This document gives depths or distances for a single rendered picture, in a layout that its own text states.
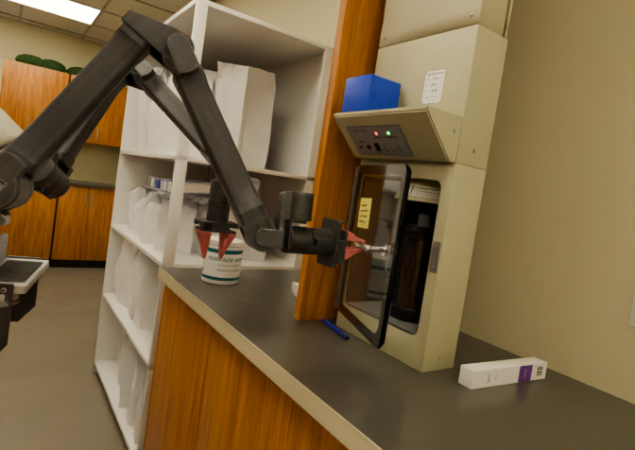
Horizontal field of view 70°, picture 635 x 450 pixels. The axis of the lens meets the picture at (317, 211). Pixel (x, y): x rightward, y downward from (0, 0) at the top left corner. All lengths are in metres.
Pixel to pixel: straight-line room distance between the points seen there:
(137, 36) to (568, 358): 1.24
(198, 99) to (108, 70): 0.16
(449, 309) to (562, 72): 0.74
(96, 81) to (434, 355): 0.88
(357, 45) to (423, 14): 0.21
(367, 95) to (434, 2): 0.27
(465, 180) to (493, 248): 0.45
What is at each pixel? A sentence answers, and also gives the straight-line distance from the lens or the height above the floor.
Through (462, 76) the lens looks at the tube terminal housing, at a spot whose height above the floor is 1.60.
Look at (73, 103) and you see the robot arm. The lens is 0.90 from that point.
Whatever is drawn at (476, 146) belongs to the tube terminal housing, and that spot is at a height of 1.46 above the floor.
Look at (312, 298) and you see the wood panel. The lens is 1.29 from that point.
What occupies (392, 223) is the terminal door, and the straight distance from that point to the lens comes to 0.98.
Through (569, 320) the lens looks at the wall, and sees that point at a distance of 1.37.
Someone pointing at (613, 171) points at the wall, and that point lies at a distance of 1.34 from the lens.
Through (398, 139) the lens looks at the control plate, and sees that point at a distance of 1.07.
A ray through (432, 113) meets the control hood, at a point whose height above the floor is 1.50.
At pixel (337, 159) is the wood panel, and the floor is 1.40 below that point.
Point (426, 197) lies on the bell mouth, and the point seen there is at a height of 1.33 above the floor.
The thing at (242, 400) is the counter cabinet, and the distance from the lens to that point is 1.21.
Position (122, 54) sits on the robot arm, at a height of 1.49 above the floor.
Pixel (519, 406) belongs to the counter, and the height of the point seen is 0.94.
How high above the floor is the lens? 1.31
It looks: 3 degrees down
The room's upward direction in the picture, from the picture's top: 9 degrees clockwise
